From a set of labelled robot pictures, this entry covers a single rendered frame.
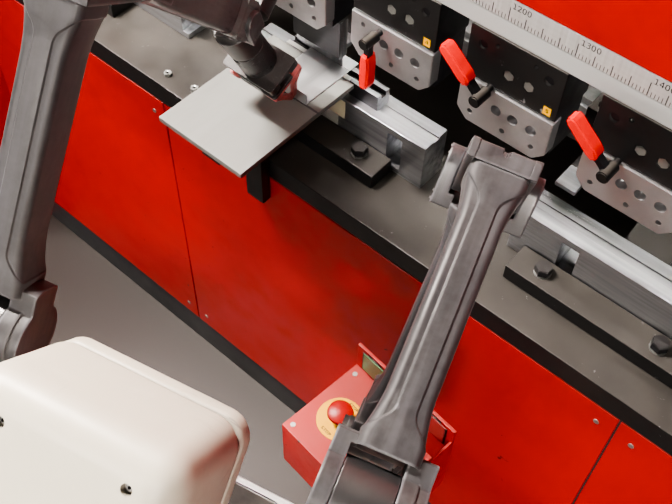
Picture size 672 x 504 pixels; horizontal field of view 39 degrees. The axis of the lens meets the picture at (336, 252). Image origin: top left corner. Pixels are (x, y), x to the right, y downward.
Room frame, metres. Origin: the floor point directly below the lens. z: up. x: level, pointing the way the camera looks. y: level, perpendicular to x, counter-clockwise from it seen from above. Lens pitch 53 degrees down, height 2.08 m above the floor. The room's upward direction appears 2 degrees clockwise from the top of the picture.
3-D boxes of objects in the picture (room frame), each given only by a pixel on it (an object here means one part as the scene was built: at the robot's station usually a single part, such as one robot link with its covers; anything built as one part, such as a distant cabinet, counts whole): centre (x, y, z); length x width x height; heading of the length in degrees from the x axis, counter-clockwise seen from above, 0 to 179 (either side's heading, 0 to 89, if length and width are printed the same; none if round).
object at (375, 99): (1.19, 0.01, 0.99); 0.20 x 0.03 x 0.03; 51
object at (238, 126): (1.10, 0.13, 1.00); 0.26 x 0.18 x 0.01; 141
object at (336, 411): (0.65, -0.02, 0.79); 0.04 x 0.04 x 0.04
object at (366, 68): (1.07, -0.04, 1.12); 0.04 x 0.02 x 0.10; 141
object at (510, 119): (0.98, -0.25, 1.18); 0.15 x 0.09 x 0.17; 51
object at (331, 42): (1.22, 0.04, 1.05); 0.10 x 0.02 x 0.10; 51
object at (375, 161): (1.15, 0.05, 0.89); 0.30 x 0.05 x 0.03; 51
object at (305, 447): (0.63, -0.06, 0.75); 0.20 x 0.16 x 0.18; 45
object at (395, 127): (1.18, 0.00, 0.92); 0.39 x 0.06 x 0.10; 51
